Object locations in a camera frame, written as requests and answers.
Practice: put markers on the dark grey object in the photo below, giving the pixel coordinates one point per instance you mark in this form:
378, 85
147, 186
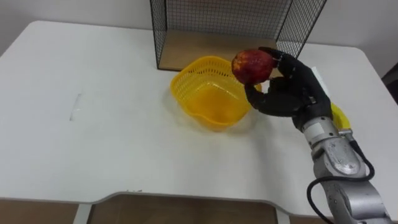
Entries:
392, 84

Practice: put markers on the yellow plastic basket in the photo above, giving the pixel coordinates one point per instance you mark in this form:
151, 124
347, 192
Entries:
211, 99

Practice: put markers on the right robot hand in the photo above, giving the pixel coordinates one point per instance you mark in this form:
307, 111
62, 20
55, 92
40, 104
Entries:
289, 93

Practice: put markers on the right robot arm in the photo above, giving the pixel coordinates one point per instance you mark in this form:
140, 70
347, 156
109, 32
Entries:
342, 155

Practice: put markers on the white desk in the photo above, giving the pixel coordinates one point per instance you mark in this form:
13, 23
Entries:
124, 140

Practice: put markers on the red apple soft toy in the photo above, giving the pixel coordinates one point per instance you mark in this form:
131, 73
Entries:
252, 67

